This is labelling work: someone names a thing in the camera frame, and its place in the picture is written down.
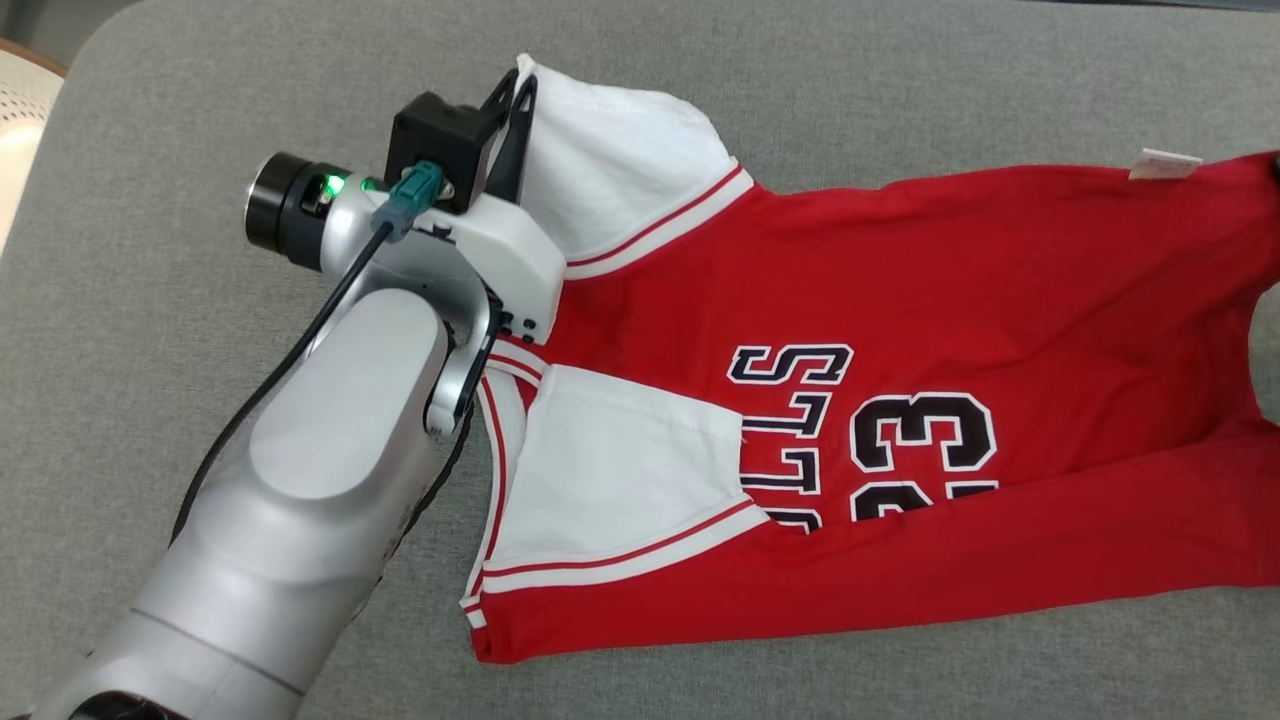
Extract left camera cable teal plug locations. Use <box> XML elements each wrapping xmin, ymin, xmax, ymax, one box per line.
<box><xmin>167</xmin><ymin>161</ymin><xmax>447</xmax><ymax>547</ymax></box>

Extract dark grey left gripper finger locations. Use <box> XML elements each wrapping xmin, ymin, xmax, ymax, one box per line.
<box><xmin>484</xmin><ymin>70</ymin><xmax>540</xmax><ymax>202</ymax></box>

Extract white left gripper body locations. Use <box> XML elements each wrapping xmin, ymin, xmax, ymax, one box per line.
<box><xmin>410</xmin><ymin>190</ymin><xmax>567</xmax><ymax>347</ymax></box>

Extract red basketball jersey white sleeves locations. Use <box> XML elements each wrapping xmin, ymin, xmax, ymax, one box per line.
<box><xmin>460</xmin><ymin>52</ymin><xmax>1280</xmax><ymax>667</ymax></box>

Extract cream perforated laundry basket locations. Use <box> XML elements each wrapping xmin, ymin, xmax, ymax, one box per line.
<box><xmin>0</xmin><ymin>38</ymin><xmax>69</xmax><ymax>253</ymax></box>

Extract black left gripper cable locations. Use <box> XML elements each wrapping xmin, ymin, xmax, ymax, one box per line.
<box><xmin>385</xmin><ymin>288</ymin><xmax>504</xmax><ymax>566</ymax></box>

